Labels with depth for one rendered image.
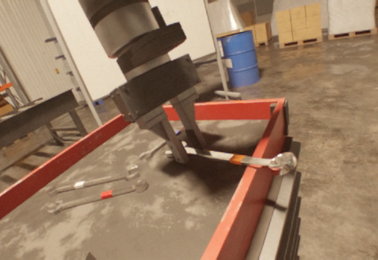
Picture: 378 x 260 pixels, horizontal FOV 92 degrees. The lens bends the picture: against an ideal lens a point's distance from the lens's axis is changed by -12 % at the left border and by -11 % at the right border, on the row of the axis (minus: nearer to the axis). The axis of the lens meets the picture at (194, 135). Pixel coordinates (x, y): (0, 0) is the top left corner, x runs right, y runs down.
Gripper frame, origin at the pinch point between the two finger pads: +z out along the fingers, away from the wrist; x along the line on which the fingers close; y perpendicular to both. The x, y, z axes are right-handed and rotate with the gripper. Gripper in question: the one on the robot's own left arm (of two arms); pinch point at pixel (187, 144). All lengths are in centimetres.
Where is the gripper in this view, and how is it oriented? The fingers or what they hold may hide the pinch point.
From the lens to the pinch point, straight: 35.1
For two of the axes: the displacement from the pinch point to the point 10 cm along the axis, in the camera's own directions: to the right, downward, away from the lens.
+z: 4.2, 8.5, 3.1
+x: -7.1, 5.3, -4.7
